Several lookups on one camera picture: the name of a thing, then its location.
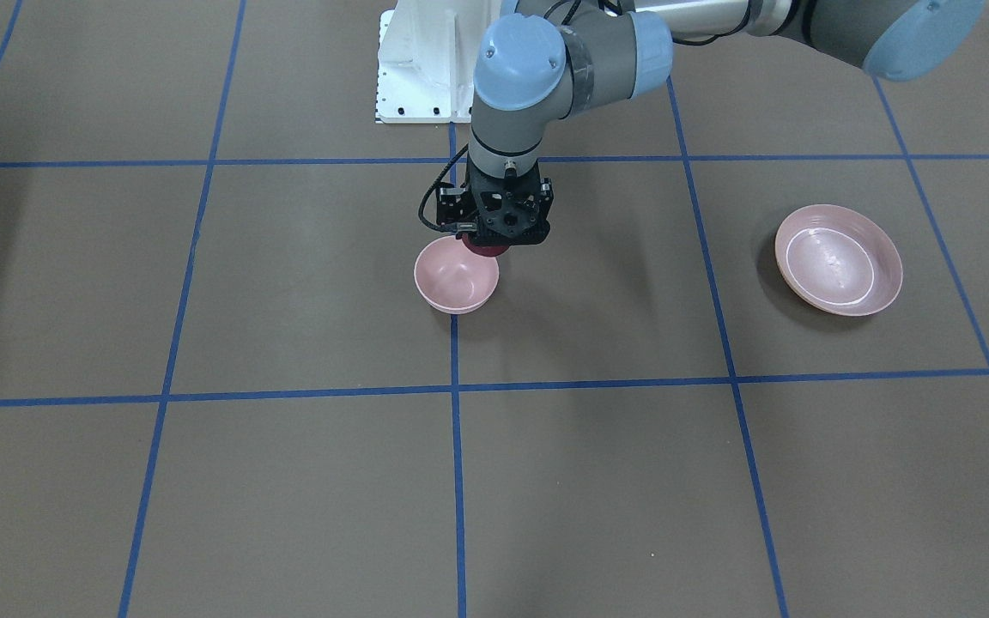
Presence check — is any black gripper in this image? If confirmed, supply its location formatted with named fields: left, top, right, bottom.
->
left=436, top=167, right=555, bottom=249

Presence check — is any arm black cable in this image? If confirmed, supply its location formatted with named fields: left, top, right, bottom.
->
left=418, top=144, right=471, bottom=233

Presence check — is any pink bowl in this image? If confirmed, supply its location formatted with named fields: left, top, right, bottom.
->
left=413, top=236, right=500, bottom=314

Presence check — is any red apple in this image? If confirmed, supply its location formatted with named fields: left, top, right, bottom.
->
left=462, top=235, right=510, bottom=258

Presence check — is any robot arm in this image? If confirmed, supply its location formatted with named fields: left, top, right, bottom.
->
left=417, top=1, right=984, bottom=256

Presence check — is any white pedestal base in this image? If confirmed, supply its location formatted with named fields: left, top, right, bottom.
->
left=374, top=1, right=518, bottom=124

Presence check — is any pink plate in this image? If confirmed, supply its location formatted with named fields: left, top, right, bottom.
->
left=774, top=203, right=904, bottom=318

